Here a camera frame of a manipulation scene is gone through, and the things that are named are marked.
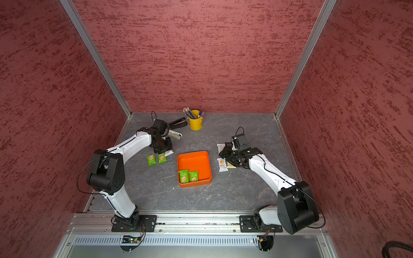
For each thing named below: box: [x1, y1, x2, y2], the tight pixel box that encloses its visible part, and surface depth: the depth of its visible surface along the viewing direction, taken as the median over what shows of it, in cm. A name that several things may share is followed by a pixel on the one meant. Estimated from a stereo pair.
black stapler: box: [167, 117, 188, 129], surface depth 116 cm
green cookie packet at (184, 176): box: [178, 169, 190, 184], surface depth 88 cm
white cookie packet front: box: [216, 158, 229, 172], surface depth 94 cm
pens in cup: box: [182, 106, 205, 120], surface depth 108 cm
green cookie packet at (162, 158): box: [158, 153, 168, 164], surface depth 97 cm
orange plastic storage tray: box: [177, 150, 212, 189], surface depth 97 cm
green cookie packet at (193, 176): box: [188, 170, 199, 183], surface depth 90 cm
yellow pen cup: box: [187, 109, 204, 131], surface depth 109 cm
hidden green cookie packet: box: [146, 153, 158, 167], surface depth 97 cm
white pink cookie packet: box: [216, 143, 226, 155], surface depth 105 cm
